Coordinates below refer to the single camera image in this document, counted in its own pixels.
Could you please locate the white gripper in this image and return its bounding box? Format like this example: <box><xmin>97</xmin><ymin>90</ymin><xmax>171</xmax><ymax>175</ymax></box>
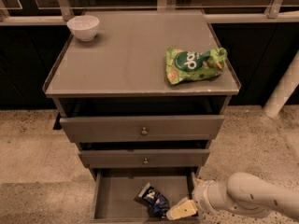
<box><xmin>166</xmin><ymin>179</ymin><xmax>215</xmax><ymax>220</ymax></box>

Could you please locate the blue chip bag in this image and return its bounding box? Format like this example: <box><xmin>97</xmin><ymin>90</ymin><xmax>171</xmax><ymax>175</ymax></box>
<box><xmin>135</xmin><ymin>182</ymin><xmax>170</xmax><ymax>218</ymax></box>

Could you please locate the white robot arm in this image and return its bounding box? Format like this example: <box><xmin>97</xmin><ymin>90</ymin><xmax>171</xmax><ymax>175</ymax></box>
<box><xmin>166</xmin><ymin>173</ymin><xmax>299</xmax><ymax>221</ymax></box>

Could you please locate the middle grey drawer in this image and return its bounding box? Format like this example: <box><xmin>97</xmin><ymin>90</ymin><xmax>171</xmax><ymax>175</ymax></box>
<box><xmin>78</xmin><ymin>149</ymin><xmax>209</xmax><ymax>168</ymax></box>

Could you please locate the grey drawer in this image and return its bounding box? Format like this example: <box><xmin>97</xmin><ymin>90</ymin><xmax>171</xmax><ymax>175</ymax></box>
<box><xmin>78</xmin><ymin>149</ymin><xmax>209</xmax><ymax>168</ymax></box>
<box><xmin>90</xmin><ymin>168</ymin><xmax>203</xmax><ymax>224</ymax></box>
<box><xmin>60</xmin><ymin>115</ymin><xmax>224</xmax><ymax>143</ymax></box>

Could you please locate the brass middle drawer knob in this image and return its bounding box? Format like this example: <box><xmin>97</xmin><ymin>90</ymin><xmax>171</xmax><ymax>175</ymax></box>
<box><xmin>143</xmin><ymin>158</ymin><xmax>149</xmax><ymax>165</ymax></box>

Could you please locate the brass drawer knob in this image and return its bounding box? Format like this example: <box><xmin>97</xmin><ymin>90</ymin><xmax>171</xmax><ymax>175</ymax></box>
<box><xmin>143</xmin><ymin>158</ymin><xmax>149</xmax><ymax>165</ymax></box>
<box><xmin>141</xmin><ymin>127</ymin><xmax>148</xmax><ymax>136</ymax></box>

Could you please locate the bottom grey drawer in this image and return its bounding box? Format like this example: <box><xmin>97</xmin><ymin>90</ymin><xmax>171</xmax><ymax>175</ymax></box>
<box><xmin>90</xmin><ymin>168</ymin><xmax>203</xmax><ymax>224</ymax></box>

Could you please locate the brass top drawer knob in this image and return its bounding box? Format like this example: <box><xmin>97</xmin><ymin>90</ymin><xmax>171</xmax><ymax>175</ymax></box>
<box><xmin>141</xmin><ymin>127</ymin><xmax>148</xmax><ymax>136</ymax></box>

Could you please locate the top grey drawer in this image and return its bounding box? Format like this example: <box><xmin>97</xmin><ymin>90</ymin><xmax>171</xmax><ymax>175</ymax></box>
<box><xmin>60</xmin><ymin>115</ymin><xmax>224</xmax><ymax>143</ymax></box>

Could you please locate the grey drawer cabinet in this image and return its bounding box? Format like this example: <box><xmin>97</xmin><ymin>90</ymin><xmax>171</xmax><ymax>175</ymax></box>
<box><xmin>42</xmin><ymin>9</ymin><xmax>242</xmax><ymax>224</ymax></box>

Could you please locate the green chip bag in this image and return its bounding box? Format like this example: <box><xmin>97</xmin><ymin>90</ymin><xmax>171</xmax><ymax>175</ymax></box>
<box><xmin>165</xmin><ymin>48</ymin><xmax>227</xmax><ymax>85</ymax></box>

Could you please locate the white ceramic bowl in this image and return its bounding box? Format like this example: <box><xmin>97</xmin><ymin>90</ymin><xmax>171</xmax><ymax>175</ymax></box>
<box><xmin>66</xmin><ymin>15</ymin><xmax>99</xmax><ymax>41</ymax></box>

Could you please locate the metal railing frame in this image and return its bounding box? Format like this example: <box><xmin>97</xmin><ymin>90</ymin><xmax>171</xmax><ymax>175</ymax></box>
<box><xmin>0</xmin><ymin>0</ymin><xmax>299</xmax><ymax>25</ymax></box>

